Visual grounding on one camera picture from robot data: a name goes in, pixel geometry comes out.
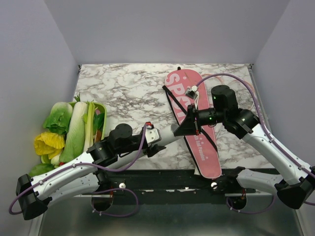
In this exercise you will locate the white napa cabbage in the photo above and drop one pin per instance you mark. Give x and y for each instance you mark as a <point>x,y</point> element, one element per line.
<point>76,135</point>

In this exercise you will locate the green vegetable basket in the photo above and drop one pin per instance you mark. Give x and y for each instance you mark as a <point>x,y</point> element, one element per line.
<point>96,137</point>

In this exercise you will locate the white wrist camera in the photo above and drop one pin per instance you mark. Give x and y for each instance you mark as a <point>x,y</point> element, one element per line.
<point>192,92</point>
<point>152,135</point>

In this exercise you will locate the celery stalk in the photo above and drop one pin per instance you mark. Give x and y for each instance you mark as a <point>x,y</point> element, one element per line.
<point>89,122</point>

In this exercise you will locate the pink racket bag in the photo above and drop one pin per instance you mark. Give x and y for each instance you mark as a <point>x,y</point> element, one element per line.
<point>203,147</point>

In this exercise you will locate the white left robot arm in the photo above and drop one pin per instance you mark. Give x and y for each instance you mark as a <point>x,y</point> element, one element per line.
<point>87,173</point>

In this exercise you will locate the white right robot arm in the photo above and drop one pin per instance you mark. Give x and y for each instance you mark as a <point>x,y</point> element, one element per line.
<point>295,180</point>

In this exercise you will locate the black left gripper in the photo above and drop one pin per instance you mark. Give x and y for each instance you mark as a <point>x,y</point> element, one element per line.
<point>149,152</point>

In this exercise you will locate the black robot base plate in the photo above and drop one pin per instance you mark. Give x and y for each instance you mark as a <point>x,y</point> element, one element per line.
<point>167,187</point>

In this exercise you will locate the dark green leaf vegetable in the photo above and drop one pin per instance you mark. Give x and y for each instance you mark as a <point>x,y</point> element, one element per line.
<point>98,122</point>

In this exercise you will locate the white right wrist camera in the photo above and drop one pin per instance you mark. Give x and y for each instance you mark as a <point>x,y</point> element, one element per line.
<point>192,92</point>

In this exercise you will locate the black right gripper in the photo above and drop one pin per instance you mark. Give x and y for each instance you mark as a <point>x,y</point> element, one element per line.
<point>189,126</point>

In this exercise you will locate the green lettuce head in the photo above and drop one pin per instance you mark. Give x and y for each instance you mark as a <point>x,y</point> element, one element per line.
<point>59,118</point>

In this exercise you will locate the green leaf at front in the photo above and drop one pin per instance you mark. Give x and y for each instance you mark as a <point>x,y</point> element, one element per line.
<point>41,169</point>

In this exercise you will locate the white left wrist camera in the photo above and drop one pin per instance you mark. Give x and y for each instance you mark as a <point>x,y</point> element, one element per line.
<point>152,135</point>

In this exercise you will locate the white shuttlecock tube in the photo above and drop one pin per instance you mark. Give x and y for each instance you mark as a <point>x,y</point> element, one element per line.
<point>167,137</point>

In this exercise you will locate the yellow lettuce head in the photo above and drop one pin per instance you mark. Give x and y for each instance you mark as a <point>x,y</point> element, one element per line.
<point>49,143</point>

